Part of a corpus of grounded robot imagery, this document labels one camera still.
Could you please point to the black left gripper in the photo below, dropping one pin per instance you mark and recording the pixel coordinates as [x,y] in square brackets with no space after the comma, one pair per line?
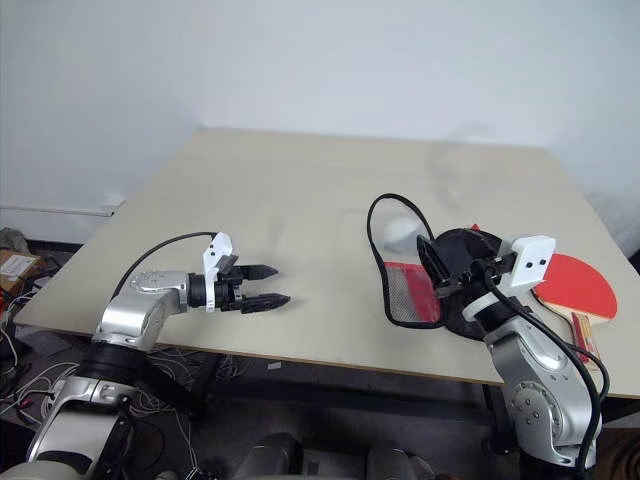
[228,295]

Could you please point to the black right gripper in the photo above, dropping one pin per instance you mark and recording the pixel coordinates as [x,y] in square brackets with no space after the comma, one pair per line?
[492,270]

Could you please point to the red mesh-covered paddle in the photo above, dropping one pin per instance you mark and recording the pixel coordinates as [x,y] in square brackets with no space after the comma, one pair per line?
[417,295]

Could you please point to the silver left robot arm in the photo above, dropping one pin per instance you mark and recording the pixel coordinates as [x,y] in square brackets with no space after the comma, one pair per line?
[125,312]

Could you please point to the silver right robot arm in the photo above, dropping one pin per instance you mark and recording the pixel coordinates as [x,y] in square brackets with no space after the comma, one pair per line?
[540,380]

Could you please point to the white ball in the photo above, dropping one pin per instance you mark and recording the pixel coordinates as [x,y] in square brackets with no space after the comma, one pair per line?
[400,234]

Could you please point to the red table tennis paddle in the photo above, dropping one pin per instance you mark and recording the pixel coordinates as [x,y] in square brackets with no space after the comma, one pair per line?
[575,290]

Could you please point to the dark grey rounded shape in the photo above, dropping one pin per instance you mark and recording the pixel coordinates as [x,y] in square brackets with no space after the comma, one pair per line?
[392,464]
[275,456]

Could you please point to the brown cardboard box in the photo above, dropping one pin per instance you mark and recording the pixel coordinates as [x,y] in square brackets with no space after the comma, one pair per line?
[17,267]

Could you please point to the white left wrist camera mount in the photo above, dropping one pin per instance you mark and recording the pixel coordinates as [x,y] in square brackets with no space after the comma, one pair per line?
[218,252]

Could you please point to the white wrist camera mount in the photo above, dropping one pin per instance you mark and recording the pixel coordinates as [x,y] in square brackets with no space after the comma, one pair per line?
[531,262]
[218,252]

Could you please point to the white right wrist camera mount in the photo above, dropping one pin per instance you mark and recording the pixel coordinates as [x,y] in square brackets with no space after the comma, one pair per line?
[531,262]

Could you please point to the black table frame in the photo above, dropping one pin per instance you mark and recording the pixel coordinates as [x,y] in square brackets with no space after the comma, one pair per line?
[498,415]

